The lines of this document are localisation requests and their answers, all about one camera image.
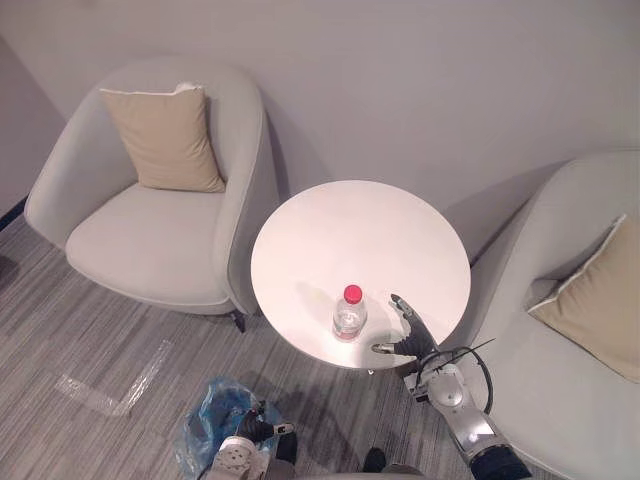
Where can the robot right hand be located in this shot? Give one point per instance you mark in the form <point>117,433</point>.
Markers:
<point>420,340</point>

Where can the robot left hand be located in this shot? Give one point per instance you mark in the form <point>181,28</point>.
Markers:
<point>255,427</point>

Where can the translucent blue rubbish bag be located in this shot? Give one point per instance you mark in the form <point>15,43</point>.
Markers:
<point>210,405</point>

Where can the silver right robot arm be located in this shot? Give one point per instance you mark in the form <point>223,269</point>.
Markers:
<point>470,425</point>

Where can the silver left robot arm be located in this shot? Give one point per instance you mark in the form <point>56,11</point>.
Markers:
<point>235,457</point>

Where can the white round tea table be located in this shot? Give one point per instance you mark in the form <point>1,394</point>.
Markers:
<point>360,235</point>

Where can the clear bottle with red cap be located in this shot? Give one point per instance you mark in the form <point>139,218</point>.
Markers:
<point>350,317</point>

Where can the grey upholstered armchair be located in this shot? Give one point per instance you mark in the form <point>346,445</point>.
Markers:
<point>525,390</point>
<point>145,240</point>

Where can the beige square cushion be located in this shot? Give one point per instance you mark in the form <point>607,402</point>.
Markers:
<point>600,310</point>
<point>165,140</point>

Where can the black baseboard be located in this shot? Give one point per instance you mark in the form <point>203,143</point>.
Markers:
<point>10,214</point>

